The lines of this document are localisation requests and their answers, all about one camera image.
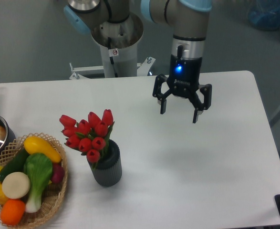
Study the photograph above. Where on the woven wicker basket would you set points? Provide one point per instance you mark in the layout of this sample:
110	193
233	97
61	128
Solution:
53	195

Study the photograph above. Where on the green bok choy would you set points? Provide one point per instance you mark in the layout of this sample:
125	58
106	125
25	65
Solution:
38	168

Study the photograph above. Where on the blue plastic bag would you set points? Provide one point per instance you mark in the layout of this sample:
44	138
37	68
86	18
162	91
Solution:
265	15

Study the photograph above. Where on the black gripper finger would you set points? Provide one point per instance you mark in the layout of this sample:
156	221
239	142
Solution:
157	92
199	106

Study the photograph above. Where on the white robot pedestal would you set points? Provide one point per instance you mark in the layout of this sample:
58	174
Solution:
118	43

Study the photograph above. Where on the dark grey ribbed vase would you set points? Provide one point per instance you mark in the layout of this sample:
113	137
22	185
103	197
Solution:
108	171

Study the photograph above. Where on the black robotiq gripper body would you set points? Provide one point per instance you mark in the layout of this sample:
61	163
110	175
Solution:
184	73

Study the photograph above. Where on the green cucumber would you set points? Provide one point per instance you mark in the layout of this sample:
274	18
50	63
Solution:
15	165

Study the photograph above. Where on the yellow squash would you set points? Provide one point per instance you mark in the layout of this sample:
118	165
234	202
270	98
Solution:
34	144

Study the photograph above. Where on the orange fruit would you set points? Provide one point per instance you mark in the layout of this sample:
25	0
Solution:
12	212

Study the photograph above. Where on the white round onion slice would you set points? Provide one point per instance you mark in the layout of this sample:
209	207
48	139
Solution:
16	185

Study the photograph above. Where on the red radish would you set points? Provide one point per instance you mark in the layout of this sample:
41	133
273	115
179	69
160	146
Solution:
57	174

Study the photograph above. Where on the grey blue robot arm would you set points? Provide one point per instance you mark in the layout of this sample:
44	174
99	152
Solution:
188	18

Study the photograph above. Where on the red tulip bouquet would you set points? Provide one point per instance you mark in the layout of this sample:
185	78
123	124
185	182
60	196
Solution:
90	137

